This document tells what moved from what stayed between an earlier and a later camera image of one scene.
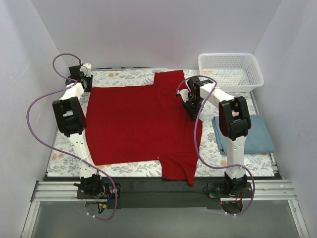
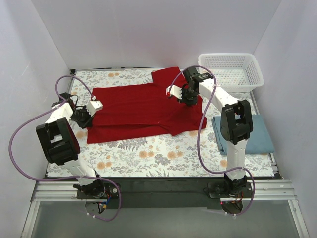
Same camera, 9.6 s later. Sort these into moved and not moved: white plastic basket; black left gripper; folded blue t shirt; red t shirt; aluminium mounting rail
Moved: red t shirt; black left gripper
Not moved: aluminium mounting rail; white plastic basket; folded blue t shirt
